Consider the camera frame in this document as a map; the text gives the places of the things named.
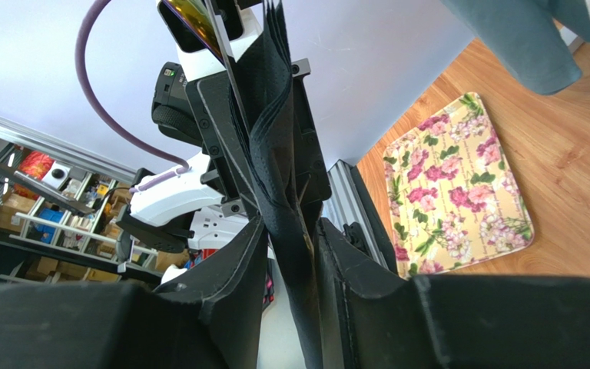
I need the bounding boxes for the floral placemat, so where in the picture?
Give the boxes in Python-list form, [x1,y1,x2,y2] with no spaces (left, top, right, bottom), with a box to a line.
[383,92,535,279]

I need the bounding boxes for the background storage shelves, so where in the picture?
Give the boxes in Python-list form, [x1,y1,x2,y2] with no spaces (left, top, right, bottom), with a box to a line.
[0,140,161,284]

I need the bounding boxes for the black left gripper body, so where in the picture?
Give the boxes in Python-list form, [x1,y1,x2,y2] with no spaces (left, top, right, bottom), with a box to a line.
[184,58,332,215]

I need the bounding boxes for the iridescent purple spoon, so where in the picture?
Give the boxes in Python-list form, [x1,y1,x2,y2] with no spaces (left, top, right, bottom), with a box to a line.
[157,0,223,64]

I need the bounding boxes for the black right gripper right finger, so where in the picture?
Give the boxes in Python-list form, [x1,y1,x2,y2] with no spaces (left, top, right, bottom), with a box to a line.
[317,219,590,368]

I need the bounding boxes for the black paper napkin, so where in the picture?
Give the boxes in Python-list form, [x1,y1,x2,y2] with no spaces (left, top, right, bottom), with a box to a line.
[234,1,323,368]

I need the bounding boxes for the teal hanging shirt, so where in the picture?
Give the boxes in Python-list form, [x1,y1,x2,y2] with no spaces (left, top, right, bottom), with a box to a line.
[443,0,590,95]

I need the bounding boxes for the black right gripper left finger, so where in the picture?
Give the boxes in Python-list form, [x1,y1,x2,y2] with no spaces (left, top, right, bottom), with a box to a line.
[0,218,268,368]

